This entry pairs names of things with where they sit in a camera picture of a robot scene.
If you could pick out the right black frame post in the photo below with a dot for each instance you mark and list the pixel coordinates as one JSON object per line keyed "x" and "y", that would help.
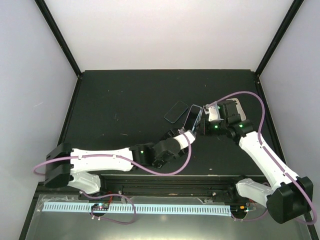
{"x": 282, "y": 29}

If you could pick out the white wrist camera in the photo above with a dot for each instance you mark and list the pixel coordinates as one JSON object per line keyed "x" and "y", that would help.
{"x": 185, "y": 139}
{"x": 212, "y": 112}

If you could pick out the right circuit board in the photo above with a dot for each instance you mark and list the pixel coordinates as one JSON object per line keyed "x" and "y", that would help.
{"x": 245, "y": 208}

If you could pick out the black aluminium front rail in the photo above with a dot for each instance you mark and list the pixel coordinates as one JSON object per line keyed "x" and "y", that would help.
{"x": 203, "y": 186}

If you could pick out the light blue slotted cable duct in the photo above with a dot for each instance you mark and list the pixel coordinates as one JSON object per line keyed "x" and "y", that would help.
{"x": 151, "y": 209}

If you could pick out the left black frame post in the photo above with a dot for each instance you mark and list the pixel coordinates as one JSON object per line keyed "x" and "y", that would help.
{"x": 46, "y": 13}

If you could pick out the beige phone case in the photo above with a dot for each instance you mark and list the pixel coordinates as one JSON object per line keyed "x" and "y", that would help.
{"x": 240, "y": 109}

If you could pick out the teal phone with ring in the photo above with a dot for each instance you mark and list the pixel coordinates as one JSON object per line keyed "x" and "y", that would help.
{"x": 193, "y": 118}

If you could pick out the teal phone from blue case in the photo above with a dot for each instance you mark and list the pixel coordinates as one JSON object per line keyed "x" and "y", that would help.
{"x": 176, "y": 111}

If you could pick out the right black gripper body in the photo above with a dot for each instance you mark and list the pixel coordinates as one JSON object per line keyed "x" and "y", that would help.
{"x": 215, "y": 130}

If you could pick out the black frame post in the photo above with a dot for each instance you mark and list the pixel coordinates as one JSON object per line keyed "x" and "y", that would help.
{"x": 282, "y": 29}
{"x": 46, "y": 13}

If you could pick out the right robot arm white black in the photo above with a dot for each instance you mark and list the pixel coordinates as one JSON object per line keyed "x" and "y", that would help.
{"x": 287, "y": 196}

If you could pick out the circuit board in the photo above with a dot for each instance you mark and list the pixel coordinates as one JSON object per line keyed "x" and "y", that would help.
{"x": 245, "y": 208}
{"x": 100, "y": 207}

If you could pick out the left circuit board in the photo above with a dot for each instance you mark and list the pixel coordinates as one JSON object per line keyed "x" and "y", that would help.
{"x": 100, "y": 207}

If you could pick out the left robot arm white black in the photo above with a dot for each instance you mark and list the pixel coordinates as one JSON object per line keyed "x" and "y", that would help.
{"x": 77, "y": 168}

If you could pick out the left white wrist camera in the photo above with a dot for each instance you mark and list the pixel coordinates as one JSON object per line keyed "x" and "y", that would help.
{"x": 185, "y": 139}

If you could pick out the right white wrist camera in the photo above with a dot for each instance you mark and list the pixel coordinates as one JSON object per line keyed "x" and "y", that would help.
{"x": 212, "y": 112}

